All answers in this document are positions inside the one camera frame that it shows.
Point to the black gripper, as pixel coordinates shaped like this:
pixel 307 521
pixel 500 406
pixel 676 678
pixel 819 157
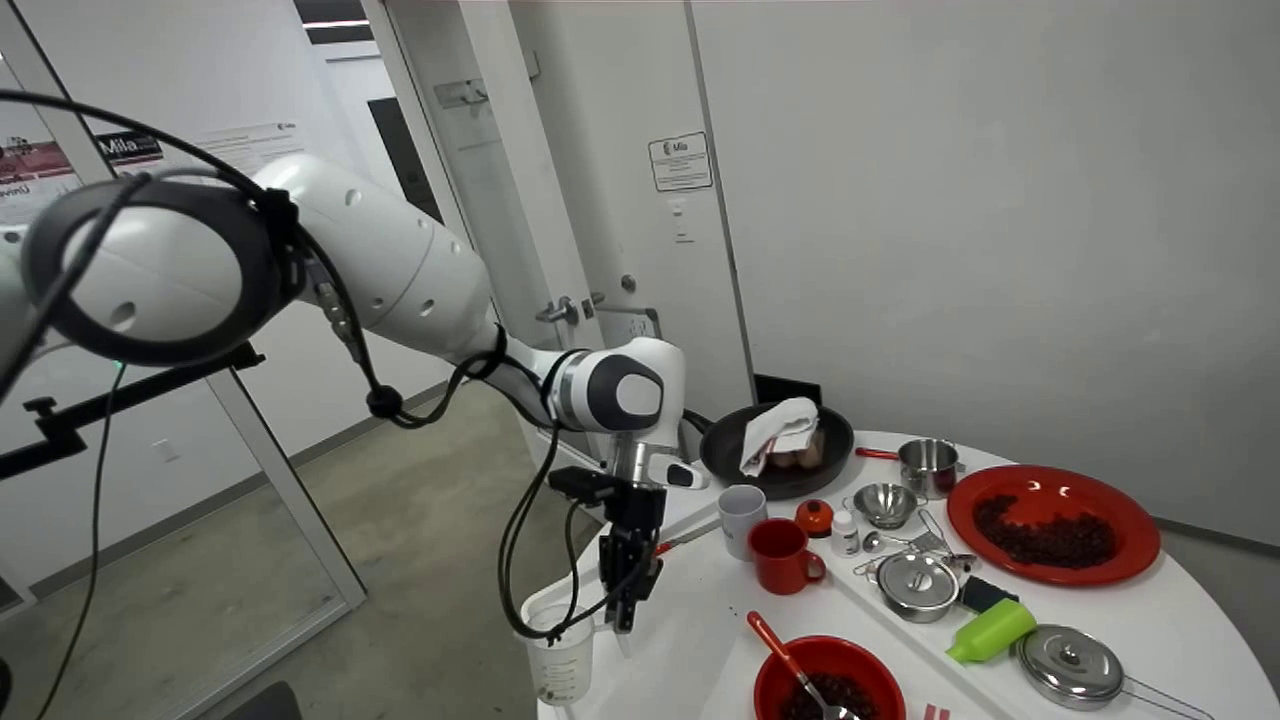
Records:
pixel 628 532

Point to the clear plastic measuring jug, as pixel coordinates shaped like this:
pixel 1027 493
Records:
pixel 560 661

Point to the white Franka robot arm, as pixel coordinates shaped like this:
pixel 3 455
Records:
pixel 386 267

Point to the red plastic bowl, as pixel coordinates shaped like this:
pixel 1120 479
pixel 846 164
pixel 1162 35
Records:
pixel 873 664

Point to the small metal bowl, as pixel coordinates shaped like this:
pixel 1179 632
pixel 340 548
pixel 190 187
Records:
pixel 884 507

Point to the red cup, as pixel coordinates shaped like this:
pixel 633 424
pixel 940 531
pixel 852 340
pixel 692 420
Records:
pixel 777 560

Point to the small red round toy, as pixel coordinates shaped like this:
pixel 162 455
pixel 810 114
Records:
pixel 813 518

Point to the white cloth with red stripes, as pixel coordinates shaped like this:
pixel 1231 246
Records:
pixel 780 428

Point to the black frying pan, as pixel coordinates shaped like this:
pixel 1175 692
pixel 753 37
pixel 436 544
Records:
pixel 832 444

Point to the small metal pot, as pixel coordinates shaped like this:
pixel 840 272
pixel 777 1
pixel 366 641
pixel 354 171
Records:
pixel 931 464

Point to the wide coffee bean heap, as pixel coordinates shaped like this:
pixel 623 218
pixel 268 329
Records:
pixel 1046 532

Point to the red plate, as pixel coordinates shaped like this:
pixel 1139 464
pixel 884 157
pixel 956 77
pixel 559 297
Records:
pixel 1132 532

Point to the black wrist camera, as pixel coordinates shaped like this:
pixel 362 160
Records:
pixel 581 483

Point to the white wall sign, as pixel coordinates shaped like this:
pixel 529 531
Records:
pixel 683 160

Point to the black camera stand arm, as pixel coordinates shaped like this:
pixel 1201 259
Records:
pixel 121 403

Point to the red wall poster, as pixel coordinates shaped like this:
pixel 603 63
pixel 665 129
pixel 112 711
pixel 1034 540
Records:
pixel 35 160

